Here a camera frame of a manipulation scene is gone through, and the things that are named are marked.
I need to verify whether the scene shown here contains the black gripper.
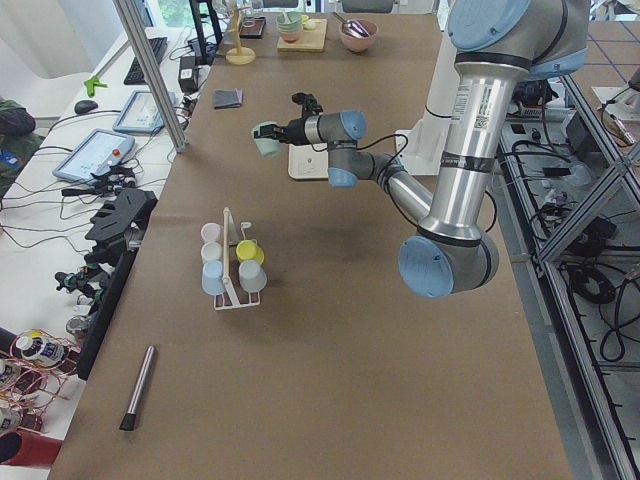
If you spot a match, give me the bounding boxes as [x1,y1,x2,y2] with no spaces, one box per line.
[253,118,308,146]

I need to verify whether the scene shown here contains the green cup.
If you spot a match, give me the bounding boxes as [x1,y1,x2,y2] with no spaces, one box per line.
[252,121,281,157]

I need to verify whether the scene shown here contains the cream rabbit tray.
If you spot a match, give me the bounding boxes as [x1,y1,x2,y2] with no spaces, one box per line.
[288,144,328,181]

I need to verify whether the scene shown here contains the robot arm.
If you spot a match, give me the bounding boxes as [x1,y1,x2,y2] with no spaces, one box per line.
[253,1,590,298]

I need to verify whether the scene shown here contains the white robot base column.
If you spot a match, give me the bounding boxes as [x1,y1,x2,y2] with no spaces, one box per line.
[397,32,460,176]

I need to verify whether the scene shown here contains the pink cup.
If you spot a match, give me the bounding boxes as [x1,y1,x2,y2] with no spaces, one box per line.
[200,222,223,244]

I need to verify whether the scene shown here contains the yellow cup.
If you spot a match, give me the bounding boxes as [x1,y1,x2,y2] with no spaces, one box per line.
[235,240,265,265]

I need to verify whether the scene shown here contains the cream white cup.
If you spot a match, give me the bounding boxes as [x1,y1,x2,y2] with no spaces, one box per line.
[200,241,223,264]

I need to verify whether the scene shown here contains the grey cup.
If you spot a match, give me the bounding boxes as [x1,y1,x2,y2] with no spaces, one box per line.
[238,260,267,293]

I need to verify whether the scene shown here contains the light blue cup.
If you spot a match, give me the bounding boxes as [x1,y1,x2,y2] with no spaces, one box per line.
[201,260,226,296]

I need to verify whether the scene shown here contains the grey folded cloth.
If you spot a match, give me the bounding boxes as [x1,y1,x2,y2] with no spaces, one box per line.
[213,89,244,109]

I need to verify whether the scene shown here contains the wooden mug tree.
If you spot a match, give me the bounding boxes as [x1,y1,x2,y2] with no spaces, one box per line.
[222,0,256,66]

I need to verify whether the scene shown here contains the wooden cutting board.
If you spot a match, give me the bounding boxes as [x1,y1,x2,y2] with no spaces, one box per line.
[277,19,327,53]

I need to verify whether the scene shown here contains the small black box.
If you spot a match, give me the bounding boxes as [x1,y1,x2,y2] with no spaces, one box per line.
[178,55,199,94]

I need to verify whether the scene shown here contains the stacked green bowls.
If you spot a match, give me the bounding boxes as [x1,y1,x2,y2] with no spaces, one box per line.
[276,12,303,43]

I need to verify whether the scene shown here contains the pink bowl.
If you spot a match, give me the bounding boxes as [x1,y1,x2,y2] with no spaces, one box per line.
[339,19,378,53]

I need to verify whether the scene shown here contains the far teach pendant tablet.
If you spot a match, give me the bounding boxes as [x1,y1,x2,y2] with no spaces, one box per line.
[112,90,164,135]

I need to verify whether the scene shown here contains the teach pendant tablet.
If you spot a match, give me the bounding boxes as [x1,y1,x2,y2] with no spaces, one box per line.
[112,90,164,135]
[52,129,135,183]

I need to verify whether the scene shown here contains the metal scoop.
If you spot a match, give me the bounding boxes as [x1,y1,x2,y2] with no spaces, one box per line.
[332,12,370,38]

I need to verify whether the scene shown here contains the black keyboard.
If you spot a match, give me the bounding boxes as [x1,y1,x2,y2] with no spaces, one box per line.
[122,36,169,86]

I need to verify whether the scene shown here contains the near teach pendant tablet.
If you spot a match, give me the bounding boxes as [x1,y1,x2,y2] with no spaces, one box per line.
[52,129,135,183]

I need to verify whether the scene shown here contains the black stand fixture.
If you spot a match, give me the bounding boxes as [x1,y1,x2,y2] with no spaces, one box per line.
[55,188,158,380]

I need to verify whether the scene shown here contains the green plastic clamp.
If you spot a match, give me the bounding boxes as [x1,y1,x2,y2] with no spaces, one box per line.
[84,75,108,98]

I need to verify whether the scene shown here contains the black computer mouse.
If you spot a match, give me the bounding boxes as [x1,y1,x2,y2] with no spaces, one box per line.
[74,99,98,115]

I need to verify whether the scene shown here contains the seated person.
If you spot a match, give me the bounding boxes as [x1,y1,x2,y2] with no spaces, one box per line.
[1,98,44,197]

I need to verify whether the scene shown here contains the tea bottle white cap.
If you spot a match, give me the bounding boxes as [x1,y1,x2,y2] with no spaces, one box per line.
[15,336,65,367]

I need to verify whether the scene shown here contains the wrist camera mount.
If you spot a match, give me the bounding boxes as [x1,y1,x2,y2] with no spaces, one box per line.
[291,92,323,119]

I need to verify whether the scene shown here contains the white wire cup rack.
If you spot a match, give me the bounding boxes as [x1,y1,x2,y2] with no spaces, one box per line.
[213,220,261,311]

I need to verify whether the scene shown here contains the aluminium frame post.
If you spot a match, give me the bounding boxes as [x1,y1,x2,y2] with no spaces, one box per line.
[113,0,187,154]

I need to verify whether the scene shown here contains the copper wire bottle basket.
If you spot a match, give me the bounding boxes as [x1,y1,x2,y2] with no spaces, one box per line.
[1,329,80,435]

